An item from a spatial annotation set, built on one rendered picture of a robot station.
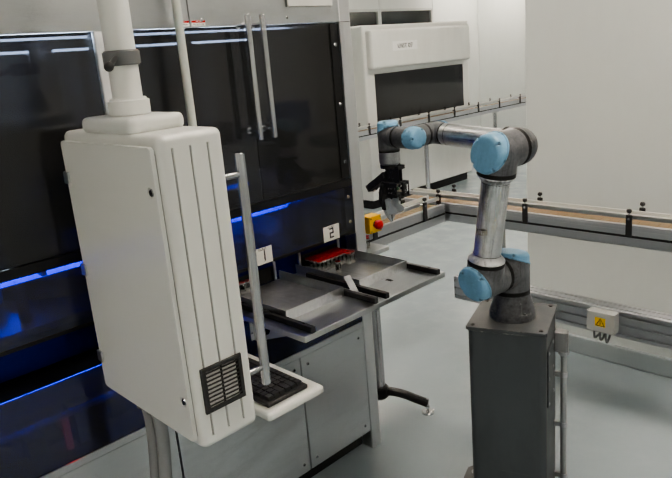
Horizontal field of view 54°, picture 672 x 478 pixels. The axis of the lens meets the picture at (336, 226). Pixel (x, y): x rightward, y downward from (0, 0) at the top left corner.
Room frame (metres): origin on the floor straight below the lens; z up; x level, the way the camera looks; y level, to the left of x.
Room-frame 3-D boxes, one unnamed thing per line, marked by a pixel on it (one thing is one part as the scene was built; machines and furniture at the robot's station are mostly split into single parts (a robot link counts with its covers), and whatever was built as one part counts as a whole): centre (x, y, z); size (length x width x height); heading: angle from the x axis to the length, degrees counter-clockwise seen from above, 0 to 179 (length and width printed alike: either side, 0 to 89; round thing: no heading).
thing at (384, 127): (2.32, -0.21, 1.39); 0.09 x 0.08 x 0.11; 36
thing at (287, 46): (2.42, 0.09, 1.51); 0.43 x 0.01 x 0.59; 134
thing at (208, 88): (2.11, 0.42, 1.51); 0.47 x 0.01 x 0.59; 134
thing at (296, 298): (2.17, 0.20, 0.90); 0.34 x 0.26 x 0.04; 44
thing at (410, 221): (2.96, -0.25, 0.92); 0.69 x 0.16 x 0.16; 134
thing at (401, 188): (2.32, -0.22, 1.23); 0.09 x 0.08 x 0.12; 43
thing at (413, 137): (2.25, -0.28, 1.39); 0.11 x 0.11 x 0.08; 36
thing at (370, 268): (2.40, -0.04, 0.90); 0.34 x 0.26 x 0.04; 44
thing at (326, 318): (2.24, 0.03, 0.87); 0.70 x 0.48 x 0.02; 134
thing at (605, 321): (2.59, -1.09, 0.50); 0.12 x 0.05 x 0.09; 44
